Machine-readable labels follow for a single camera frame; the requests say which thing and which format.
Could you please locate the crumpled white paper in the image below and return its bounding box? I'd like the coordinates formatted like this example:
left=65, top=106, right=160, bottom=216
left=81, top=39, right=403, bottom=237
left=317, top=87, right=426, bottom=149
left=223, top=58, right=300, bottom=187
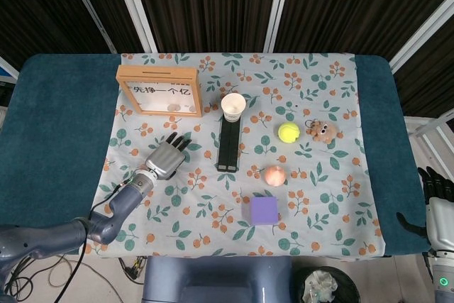
left=303, top=270, right=340, bottom=302

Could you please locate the black rectangular stand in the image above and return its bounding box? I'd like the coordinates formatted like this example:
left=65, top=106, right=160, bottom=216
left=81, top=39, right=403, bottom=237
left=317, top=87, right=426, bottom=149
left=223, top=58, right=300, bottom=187
left=216, top=113, right=242, bottom=173

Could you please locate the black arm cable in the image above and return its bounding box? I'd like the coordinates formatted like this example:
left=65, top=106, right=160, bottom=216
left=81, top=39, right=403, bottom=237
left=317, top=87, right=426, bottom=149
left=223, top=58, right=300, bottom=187
left=63, top=178, right=131, bottom=303

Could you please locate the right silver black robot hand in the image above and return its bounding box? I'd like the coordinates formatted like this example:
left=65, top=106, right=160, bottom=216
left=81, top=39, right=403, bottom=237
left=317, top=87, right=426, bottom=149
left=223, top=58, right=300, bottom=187
left=396, top=166, right=454, bottom=249

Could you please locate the purple foam cube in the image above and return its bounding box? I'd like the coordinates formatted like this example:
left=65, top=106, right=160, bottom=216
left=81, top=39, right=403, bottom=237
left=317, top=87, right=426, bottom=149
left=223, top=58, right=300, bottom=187
left=241, top=196, right=280, bottom=226

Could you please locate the yellow tennis ball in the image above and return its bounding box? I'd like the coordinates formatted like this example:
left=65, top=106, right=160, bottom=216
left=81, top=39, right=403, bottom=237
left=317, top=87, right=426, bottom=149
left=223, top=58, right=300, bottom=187
left=277, top=122, right=300, bottom=144

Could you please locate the peach toy fruit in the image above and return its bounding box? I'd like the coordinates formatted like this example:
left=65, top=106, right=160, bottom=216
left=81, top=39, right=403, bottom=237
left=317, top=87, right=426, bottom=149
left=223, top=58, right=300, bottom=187
left=264, top=165, right=287, bottom=187

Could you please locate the black trash bin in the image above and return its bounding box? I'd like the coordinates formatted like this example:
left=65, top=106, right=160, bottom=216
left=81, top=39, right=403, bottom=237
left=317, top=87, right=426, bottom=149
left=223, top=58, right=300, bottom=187
left=293, top=265, right=359, bottom=303

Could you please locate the white paper cup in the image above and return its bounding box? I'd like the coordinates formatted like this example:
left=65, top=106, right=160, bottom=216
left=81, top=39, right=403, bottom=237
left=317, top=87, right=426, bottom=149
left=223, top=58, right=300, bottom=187
left=221, top=92, right=247, bottom=122

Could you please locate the white blue panel edge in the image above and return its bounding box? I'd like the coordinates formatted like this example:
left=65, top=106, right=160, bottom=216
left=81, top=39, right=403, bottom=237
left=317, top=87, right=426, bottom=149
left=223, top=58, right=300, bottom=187
left=0, top=55, right=21, bottom=86

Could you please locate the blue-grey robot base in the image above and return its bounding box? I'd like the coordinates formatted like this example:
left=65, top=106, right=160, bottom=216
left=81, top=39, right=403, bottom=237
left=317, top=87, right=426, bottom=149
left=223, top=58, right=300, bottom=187
left=141, top=255, right=294, bottom=303

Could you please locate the brown plush keychain toy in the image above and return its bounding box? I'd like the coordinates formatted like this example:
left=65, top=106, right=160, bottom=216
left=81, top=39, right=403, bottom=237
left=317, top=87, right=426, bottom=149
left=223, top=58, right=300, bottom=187
left=305, top=118, right=344, bottom=145

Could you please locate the white aluminium frame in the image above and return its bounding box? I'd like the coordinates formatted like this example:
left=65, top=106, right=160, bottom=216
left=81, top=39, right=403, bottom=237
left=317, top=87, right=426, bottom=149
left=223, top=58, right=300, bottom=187
left=404, top=113, right=454, bottom=171

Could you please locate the floral print tablecloth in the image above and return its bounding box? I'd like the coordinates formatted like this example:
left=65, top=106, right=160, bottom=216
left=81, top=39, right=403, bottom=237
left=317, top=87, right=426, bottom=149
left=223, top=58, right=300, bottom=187
left=80, top=52, right=387, bottom=258

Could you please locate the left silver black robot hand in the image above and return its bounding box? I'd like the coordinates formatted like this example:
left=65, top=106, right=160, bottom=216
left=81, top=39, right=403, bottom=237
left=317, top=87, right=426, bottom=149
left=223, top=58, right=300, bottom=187
left=144, top=131, right=192, bottom=180

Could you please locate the white partition post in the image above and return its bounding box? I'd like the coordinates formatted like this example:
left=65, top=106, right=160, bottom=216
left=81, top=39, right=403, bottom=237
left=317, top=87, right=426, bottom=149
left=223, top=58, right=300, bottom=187
left=263, top=0, right=296, bottom=54
left=60, top=0, right=118, bottom=55
left=109, top=0, right=159, bottom=54
left=388, top=0, right=454, bottom=73

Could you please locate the black plug cluster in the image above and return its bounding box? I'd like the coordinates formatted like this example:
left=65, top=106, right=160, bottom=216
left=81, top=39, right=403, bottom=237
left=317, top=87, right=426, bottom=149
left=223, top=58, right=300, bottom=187
left=118, top=255, right=147, bottom=282

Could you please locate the wooden coin box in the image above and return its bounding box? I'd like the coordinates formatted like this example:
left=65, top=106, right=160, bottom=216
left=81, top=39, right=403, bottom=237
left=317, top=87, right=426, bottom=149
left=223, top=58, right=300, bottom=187
left=116, top=65, right=204, bottom=119

